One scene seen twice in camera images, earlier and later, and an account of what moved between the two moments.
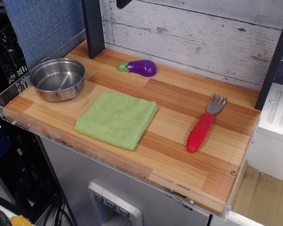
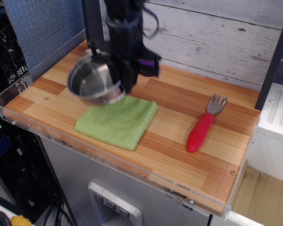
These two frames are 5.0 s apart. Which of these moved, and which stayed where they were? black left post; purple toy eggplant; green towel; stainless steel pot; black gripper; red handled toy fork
Moved: stainless steel pot; black gripper
Stayed: black left post; red handled toy fork; green towel; purple toy eggplant
